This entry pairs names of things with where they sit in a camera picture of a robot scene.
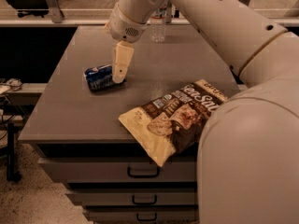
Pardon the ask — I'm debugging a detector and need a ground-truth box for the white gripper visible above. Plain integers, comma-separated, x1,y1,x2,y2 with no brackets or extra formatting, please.
106,4,147,83

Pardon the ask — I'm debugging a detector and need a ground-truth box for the blue pepsi can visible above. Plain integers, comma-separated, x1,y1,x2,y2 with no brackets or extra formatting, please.
84,64,118,91

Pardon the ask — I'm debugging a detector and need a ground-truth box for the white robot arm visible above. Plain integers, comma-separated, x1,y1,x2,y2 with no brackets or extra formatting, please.
109,0,299,224

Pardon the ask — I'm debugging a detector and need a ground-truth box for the clear plastic water bottle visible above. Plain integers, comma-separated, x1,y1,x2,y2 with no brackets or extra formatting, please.
149,3,167,43

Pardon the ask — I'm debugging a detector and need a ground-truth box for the sea salt chips bag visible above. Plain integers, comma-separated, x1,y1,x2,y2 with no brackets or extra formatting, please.
119,79,228,167

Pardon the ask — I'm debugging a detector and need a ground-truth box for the grey drawer cabinet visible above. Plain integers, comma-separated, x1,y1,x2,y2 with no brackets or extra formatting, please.
18,24,241,224

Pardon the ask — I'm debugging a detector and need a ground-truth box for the small grey object on ledge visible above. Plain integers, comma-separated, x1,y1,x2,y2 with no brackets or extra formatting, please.
6,78,22,91

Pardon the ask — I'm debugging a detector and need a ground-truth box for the top grey drawer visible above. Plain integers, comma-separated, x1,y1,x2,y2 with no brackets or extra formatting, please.
38,157,196,183

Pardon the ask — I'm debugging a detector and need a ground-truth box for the grey drawer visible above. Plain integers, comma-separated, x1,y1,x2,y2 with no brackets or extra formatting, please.
38,157,196,183
83,205,199,223
66,188,197,207

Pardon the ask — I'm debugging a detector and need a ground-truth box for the middle grey drawer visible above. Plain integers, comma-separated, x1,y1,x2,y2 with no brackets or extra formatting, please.
66,188,197,207

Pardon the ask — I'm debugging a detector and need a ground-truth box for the bottom grey drawer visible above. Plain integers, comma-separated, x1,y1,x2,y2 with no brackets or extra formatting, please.
83,205,199,223

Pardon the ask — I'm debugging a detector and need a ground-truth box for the black metal stand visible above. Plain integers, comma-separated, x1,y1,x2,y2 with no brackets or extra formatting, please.
7,123,21,183

